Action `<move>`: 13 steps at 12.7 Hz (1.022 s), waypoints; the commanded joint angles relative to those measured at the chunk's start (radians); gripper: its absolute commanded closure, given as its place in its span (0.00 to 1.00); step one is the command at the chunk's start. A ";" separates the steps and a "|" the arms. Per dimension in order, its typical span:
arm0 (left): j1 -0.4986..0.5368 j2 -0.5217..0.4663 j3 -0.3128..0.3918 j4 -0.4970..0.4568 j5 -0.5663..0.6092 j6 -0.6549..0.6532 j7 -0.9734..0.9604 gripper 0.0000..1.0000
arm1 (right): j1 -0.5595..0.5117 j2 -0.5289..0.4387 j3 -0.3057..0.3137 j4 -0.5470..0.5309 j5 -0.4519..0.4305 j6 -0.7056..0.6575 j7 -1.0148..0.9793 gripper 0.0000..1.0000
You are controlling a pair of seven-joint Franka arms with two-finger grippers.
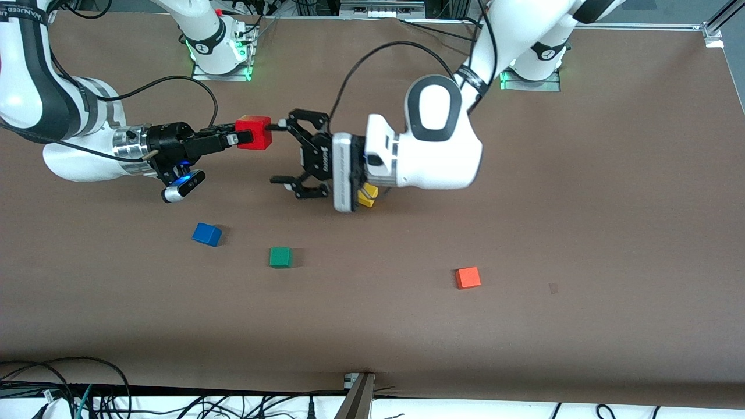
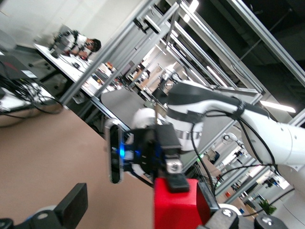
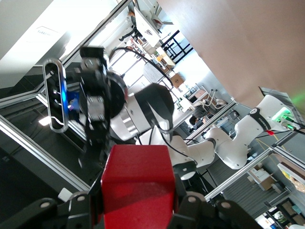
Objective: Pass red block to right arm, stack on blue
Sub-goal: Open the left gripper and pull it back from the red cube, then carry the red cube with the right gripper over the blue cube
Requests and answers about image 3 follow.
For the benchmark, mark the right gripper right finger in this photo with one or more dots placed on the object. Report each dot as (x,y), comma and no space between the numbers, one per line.
(202,212)

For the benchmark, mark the person in striped shirt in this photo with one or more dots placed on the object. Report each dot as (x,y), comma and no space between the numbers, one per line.
(199,112)

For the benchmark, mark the brown paper table cover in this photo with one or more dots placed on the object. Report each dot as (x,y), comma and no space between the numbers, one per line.
(250,47)

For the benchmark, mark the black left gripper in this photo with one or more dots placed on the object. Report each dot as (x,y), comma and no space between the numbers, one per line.
(114,95)

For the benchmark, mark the aluminium profile frame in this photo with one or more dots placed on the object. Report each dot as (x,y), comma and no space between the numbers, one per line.
(59,171)

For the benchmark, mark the black frame table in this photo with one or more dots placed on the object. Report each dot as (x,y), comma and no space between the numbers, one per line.
(176,45)

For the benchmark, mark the brown cardboard box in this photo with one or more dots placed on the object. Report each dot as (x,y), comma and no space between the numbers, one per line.
(177,80)

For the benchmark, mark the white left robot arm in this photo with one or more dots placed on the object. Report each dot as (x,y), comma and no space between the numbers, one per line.
(238,148)

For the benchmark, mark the standing person in dark clothes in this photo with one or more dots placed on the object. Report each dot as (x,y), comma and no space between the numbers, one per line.
(129,33)

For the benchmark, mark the red connector left arm base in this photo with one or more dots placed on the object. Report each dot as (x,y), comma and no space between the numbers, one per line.
(270,132)

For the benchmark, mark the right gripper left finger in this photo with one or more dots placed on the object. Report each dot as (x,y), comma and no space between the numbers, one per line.
(47,212)

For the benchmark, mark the white desk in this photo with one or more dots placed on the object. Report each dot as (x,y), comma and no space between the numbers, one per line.
(146,21)

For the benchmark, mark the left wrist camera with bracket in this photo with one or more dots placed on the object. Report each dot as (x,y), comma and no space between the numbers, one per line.
(56,78)

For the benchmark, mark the red wooden block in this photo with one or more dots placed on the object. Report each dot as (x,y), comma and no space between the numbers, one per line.
(138,181)

